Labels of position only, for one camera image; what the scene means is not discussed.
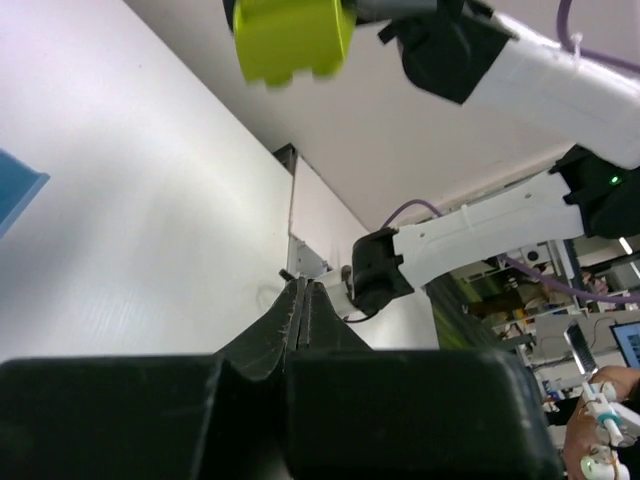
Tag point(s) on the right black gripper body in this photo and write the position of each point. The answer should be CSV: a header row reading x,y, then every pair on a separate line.
x,y
429,22

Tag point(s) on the light blue bin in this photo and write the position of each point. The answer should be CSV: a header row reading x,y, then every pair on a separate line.
x,y
19,184

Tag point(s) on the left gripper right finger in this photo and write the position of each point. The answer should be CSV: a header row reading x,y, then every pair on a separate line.
x,y
353,412

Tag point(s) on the lime green lego brick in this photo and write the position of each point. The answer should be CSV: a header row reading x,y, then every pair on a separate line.
x,y
275,40

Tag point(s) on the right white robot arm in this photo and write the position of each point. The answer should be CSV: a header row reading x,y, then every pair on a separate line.
x,y
468,53

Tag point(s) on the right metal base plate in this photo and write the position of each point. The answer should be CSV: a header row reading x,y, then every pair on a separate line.
x,y
303,260

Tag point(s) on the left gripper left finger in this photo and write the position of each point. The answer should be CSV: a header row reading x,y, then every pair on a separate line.
x,y
209,416

